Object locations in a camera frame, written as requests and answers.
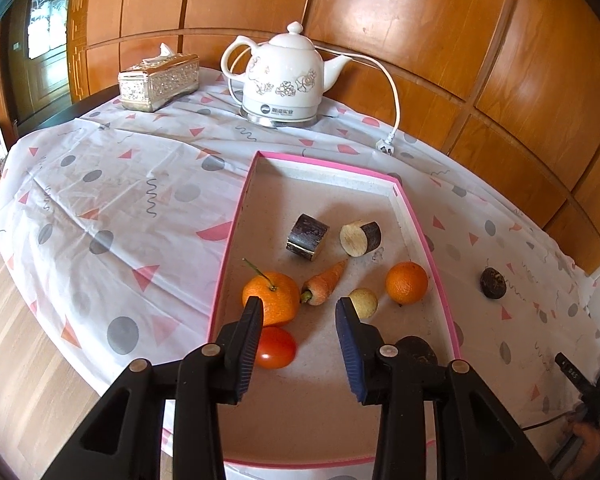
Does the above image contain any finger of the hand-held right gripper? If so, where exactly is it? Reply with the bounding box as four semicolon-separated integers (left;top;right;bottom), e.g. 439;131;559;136
554;352;588;391

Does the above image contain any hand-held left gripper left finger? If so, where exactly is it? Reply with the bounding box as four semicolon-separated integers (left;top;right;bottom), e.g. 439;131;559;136
40;296;265;480

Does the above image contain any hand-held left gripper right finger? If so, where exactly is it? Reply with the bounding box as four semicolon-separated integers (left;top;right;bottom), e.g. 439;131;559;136
335;296;556;480

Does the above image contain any red tomato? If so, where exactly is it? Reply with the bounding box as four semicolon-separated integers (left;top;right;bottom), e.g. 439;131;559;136
254;326;298;370

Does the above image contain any small yellow fruit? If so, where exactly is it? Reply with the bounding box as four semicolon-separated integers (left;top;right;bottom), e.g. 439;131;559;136
347;287;379;320

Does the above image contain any orange with stem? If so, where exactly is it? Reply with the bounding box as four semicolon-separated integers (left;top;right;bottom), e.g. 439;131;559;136
242;258;301;326

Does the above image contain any dark water chestnut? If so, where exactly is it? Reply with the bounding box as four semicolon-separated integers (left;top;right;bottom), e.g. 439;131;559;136
395;335;439;376
480;259;506;300

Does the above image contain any pink-edged cardboard tray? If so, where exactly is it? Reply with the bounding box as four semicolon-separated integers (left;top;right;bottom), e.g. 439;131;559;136
206;150;462;468

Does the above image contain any small carrot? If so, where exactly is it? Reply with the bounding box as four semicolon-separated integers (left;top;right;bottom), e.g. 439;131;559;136
300;258;349;307

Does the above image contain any round orange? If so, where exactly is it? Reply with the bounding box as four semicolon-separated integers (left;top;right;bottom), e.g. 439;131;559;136
385;261;429;306

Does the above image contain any sugarcane piece with pale end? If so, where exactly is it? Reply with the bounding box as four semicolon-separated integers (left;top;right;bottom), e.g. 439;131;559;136
339;219;383;258

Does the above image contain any dark sugarcane piece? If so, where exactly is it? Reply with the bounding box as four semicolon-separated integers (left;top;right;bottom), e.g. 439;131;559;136
286;213;331;262

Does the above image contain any person's right hand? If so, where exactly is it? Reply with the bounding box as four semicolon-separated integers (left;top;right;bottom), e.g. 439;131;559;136
574;422;600;463

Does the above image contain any white patterned tablecloth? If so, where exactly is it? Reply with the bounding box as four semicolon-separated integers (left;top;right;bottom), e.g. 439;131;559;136
0;65;596;480

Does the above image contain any silver kettle base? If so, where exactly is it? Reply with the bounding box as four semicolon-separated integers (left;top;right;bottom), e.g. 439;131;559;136
239;105;323;128

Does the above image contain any white floral ceramic kettle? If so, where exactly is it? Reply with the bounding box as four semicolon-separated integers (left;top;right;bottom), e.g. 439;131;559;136
220;21;353;113

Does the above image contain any wooden door with glass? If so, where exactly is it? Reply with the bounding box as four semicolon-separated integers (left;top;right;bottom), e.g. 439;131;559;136
0;0;91;128

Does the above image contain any black cable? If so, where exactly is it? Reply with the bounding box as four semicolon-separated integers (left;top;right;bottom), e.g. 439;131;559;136
522;407;581;433

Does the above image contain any white power cord with plug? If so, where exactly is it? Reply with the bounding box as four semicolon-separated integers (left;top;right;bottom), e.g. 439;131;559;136
228;49;400;156

